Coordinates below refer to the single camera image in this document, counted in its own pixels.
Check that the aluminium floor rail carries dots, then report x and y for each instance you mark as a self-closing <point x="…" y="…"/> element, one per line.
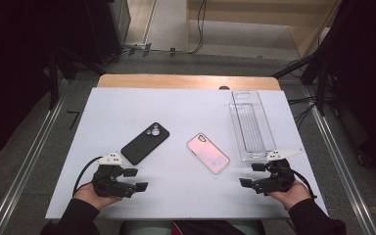
<point x="29" y="164"/>
<point x="342" y="169"/>

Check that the black tripod stand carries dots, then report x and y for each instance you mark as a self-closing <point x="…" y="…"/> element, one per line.
<point x="54" y="81"/>

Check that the light wooden shelf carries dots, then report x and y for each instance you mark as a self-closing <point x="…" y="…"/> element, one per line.
<point x="241" y="13"/>

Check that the white board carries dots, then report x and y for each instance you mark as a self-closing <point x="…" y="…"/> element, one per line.
<point x="182" y="111"/>

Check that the person's left hand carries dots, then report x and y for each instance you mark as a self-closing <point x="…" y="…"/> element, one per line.
<point x="91" y="196"/>

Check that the black phone case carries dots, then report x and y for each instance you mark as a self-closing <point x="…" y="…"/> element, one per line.
<point x="143" y="145"/>

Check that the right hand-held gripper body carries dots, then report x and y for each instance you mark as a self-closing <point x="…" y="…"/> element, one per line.
<point x="279" y="179"/>

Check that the black metal stand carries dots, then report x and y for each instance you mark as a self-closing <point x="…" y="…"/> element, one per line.
<point x="321" y="84"/>

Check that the dark cabinet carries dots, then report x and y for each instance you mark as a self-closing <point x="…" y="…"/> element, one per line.
<point x="107" y="29"/>

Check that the person's right hand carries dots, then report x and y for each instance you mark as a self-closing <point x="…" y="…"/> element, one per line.
<point x="293" y="196"/>

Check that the wooden table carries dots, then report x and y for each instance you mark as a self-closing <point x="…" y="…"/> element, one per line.
<point x="176" y="81"/>

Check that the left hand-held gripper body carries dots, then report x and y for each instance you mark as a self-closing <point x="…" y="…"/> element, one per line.
<point x="106" y="182"/>

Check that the clear plastic rack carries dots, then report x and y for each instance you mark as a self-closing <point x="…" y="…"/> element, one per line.
<point x="251" y="127"/>

